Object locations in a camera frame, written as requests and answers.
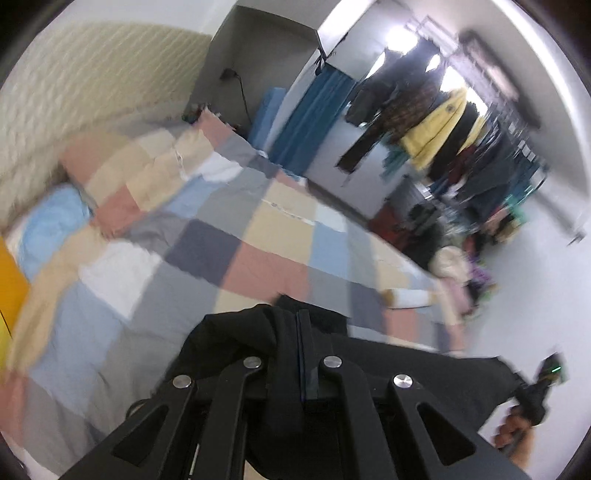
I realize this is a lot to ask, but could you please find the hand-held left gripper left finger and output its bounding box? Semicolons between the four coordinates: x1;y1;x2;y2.
60;310;311;480

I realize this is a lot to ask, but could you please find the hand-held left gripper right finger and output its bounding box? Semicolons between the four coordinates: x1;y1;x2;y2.
307;311;532;480

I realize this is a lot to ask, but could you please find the black puffer jacket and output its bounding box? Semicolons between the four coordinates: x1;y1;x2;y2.
173;295;532;480

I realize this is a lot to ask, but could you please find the pile of clothes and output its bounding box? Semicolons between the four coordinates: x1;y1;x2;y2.
406;203;500;320

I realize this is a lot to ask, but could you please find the metal clothes rack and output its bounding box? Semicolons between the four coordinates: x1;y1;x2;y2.
406;14;551;186

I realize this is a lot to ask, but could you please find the person's right hand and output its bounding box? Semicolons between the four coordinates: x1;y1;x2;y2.
493;406;537;468

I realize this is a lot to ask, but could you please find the beige rolled cloth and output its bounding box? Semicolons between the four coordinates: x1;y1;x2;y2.
387;287;435;310

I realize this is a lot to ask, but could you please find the patchwork pastel duvet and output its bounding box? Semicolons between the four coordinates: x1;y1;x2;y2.
0;108;468;477

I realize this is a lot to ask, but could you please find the cream fleece garment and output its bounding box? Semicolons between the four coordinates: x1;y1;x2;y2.
428;246;472;281

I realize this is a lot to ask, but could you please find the red suitcase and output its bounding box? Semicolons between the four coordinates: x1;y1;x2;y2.
368;207;417;253

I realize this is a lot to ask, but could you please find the grey suitcase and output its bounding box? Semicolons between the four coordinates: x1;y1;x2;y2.
383;176;435;232

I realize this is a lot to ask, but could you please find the grey knit sweater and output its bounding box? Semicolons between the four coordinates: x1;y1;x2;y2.
462;143;525;209

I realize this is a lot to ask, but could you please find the teal hanging cloth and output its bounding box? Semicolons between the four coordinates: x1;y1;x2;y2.
380;147;410;179

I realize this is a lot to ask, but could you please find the light blue pillow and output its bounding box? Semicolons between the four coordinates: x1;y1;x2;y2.
17;186;94;278

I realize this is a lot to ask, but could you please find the black hanging garment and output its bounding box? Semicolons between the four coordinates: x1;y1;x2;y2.
427;104;485;183

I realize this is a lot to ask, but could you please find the blue upright cushion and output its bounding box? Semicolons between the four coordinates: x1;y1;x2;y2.
247;87;288;156

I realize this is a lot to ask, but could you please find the yellow hanging jacket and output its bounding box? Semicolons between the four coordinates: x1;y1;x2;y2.
398;88;470;170

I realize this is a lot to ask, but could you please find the blue curtain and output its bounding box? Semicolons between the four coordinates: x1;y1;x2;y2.
270;65;359;179

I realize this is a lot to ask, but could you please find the plaid scarf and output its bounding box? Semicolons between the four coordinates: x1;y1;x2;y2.
338;78;445;175

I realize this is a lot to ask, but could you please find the black hanging coat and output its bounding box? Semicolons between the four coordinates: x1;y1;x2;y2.
346;44;441;125

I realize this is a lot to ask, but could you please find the cream quilted headboard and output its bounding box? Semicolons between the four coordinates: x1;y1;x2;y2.
0;21;214;232

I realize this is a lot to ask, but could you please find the black wall charger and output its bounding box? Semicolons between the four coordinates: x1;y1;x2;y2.
221;67;253;131

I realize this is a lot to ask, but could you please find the black hanging bag strap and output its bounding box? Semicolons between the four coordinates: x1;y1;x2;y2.
315;45;334;75

